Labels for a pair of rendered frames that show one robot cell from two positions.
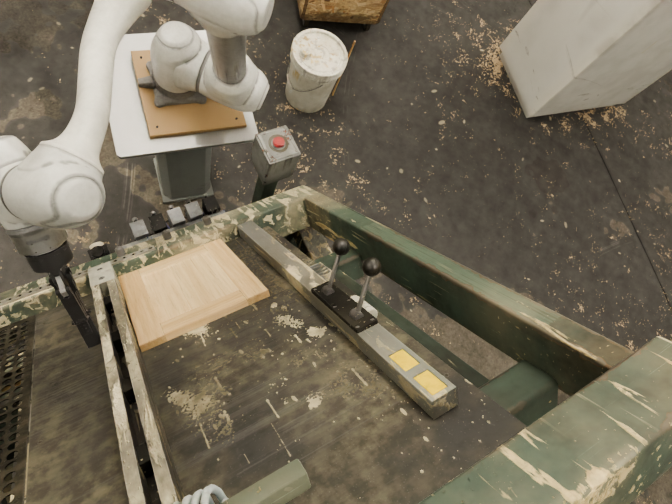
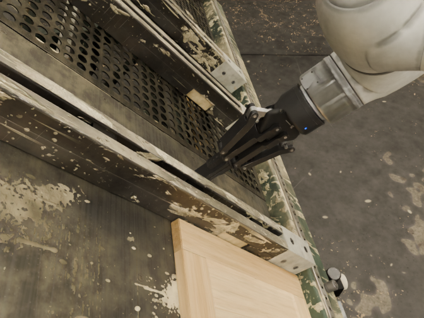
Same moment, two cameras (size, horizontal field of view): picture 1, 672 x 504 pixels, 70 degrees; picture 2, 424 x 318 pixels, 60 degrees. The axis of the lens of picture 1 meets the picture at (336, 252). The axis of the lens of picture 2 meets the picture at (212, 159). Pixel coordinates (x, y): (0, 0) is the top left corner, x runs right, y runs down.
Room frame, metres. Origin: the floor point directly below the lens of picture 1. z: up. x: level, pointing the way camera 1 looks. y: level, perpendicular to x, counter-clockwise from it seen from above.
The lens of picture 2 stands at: (0.32, 0.06, 1.72)
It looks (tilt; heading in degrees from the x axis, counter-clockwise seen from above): 48 degrees down; 147
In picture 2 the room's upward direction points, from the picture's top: straight up
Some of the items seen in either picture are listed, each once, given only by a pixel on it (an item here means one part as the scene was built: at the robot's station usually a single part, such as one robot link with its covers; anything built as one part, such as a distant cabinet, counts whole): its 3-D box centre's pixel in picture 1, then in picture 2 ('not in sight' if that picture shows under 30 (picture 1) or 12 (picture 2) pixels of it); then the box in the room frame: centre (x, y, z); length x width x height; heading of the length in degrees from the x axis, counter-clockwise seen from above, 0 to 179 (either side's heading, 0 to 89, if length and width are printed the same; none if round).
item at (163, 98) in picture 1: (170, 79); not in sight; (0.75, 0.85, 0.80); 0.22 x 0.18 x 0.06; 145
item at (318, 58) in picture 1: (316, 68); not in sight; (1.65, 0.73, 0.24); 0.32 x 0.30 x 0.47; 146
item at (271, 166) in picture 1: (274, 156); not in sight; (0.77, 0.38, 0.84); 0.12 x 0.12 x 0.18; 66
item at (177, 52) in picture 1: (178, 55); not in sight; (0.77, 0.82, 0.94); 0.18 x 0.16 x 0.22; 111
